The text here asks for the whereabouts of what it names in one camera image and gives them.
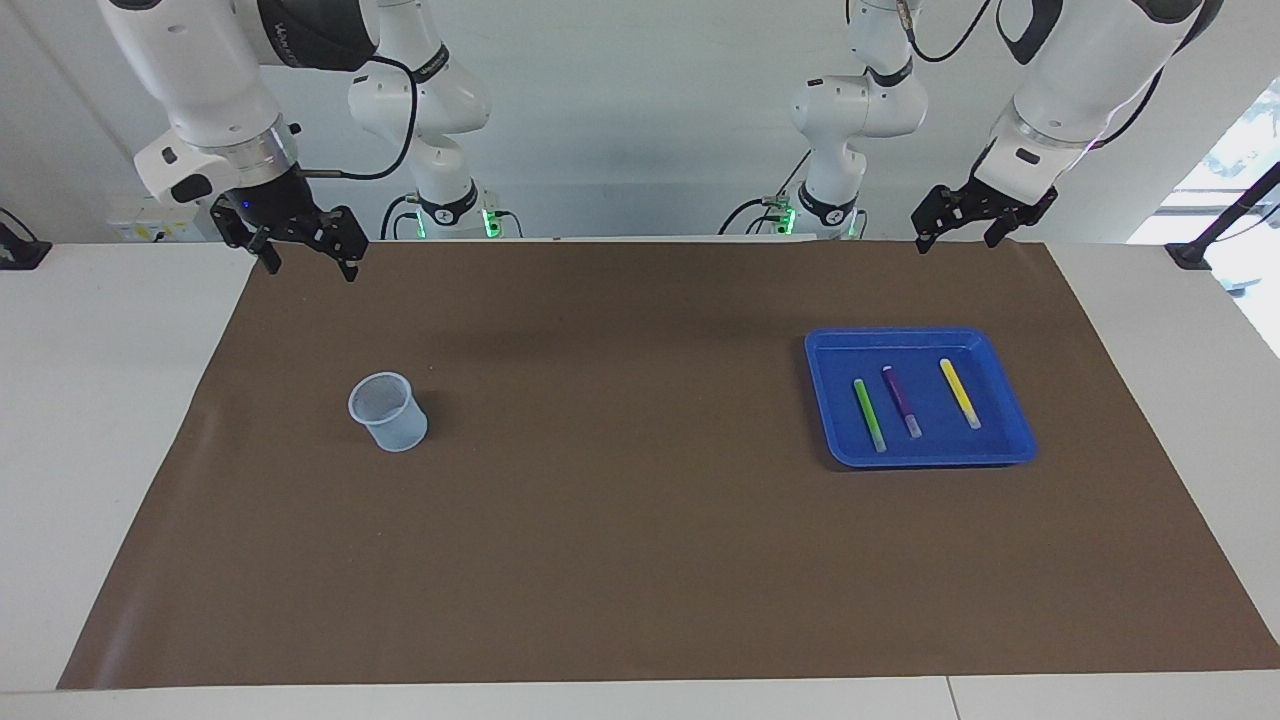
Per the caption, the black base cable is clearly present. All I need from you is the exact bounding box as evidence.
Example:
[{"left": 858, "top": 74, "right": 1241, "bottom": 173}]
[
  {"left": 380, "top": 193, "right": 426, "bottom": 241},
  {"left": 718, "top": 150, "right": 813, "bottom": 237}
]

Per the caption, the blue plastic tray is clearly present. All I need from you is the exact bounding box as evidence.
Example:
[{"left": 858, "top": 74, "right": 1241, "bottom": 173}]
[{"left": 804, "top": 327, "right": 1038, "bottom": 469}]

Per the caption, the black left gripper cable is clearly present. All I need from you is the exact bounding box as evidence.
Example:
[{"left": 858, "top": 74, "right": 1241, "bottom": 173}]
[{"left": 1090, "top": 62, "right": 1166, "bottom": 151}]

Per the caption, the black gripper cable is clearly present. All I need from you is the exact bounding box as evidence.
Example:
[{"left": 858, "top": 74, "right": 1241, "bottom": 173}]
[
  {"left": 1090, "top": 62, "right": 1166, "bottom": 151},
  {"left": 295, "top": 55, "right": 419, "bottom": 183}
]

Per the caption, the white wall socket box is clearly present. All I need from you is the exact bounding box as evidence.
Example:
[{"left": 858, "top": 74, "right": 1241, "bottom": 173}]
[{"left": 108, "top": 195, "right": 216, "bottom": 243}]

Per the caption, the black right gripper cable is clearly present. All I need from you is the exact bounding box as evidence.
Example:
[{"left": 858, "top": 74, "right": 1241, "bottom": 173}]
[{"left": 295, "top": 55, "right": 419, "bottom": 183}]

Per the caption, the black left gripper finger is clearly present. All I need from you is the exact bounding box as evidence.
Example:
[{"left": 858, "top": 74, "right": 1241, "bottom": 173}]
[
  {"left": 914, "top": 187, "right": 966, "bottom": 254},
  {"left": 985, "top": 195, "right": 1059, "bottom": 248}
]

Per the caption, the brown table mat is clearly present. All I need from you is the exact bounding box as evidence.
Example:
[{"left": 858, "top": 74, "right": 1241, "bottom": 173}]
[{"left": 57, "top": 238, "right": 1280, "bottom": 691}]

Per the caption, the small black table clamp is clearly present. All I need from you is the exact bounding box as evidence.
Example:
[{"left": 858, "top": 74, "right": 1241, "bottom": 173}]
[{"left": 0, "top": 208, "right": 53, "bottom": 271}]

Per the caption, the yellow highlighter pen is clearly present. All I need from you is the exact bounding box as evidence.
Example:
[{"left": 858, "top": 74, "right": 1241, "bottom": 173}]
[{"left": 938, "top": 358, "right": 983, "bottom": 431}]

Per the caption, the purple highlighter pen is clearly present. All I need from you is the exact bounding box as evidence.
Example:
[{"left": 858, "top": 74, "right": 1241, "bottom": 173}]
[{"left": 882, "top": 365, "right": 923, "bottom": 439}]

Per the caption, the green highlighter pen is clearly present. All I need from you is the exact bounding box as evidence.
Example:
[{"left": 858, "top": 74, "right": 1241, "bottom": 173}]
[{"left": 853, "top": 378, "right": 889, "bottom": 453}]

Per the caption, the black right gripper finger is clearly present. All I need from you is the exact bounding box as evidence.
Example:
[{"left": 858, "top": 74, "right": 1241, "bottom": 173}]
[
  {"left": 210, "top": 205, "right": 284, "bottom": 274},
  {"left": 315, "top": 205, "right": 369, "bottom": 283}
]

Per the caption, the translucent blue mesh pen cup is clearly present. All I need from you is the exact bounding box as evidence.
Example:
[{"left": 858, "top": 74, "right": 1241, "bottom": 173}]
[{"left": 347, "top": 372, "right": 429, "bottom": 453}]

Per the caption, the black stand with pole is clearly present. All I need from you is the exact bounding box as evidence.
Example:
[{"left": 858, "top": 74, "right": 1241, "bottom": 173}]
[{"left": 1165, "top": 162, "right": 1280, "bottom": 271}]

